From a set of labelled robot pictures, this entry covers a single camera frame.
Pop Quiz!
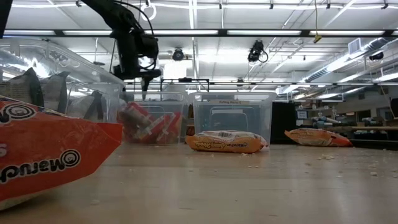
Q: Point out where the round black ceiling device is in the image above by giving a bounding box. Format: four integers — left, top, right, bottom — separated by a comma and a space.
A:
172, 47, 185, 62

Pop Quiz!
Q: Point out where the black ceiling dome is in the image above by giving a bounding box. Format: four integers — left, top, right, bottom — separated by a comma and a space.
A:
368, 51, 385, 62

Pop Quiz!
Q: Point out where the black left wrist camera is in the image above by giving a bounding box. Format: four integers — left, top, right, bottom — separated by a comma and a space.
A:
138, 33, 160, 60

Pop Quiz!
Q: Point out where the clear plastic bin white label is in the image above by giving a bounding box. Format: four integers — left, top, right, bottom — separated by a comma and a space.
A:
188, 91, 277, 147

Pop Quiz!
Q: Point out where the yellow hanging cord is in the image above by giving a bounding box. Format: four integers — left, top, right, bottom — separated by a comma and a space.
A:
312, 0, 323, 44

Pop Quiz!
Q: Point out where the long wooden background table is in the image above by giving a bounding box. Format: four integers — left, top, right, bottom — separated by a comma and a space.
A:
323, 125, 398, 132

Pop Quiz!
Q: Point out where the grey ceiling vent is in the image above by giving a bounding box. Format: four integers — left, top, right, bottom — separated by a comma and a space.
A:
348, 37, 363, 55

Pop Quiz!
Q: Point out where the black overhead camera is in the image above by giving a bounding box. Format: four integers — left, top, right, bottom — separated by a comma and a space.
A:
247, 39, 269, 64

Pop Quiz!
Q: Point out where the white hanging ring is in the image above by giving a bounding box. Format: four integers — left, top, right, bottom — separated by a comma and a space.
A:
139, 0, 157, 22

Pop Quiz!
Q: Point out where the black curtain panel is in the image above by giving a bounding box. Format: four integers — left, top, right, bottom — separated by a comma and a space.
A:
269, 101, 297, 144

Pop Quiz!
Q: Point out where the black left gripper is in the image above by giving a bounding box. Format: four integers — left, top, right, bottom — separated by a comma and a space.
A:
113, 39, 162, 100

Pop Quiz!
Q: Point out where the orange Maruchan saucy noodle pack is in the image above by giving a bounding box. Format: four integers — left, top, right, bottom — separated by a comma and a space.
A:
284, 128, 354, 147
185, 129, 269, 154
0, 95, 124, 212

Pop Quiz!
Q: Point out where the silver air duct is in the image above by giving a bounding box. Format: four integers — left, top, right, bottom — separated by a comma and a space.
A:
303, 37, 398, 84

